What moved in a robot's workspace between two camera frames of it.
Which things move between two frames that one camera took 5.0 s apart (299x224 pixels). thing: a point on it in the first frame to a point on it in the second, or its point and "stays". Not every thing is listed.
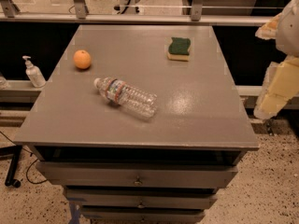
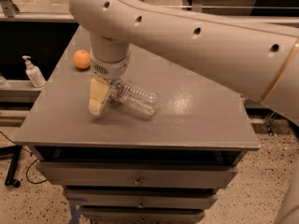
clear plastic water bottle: (128, 97) stays
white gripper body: (288, 32) to (111, 69)
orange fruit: (81, 59) stays
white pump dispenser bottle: (35, 74) stays
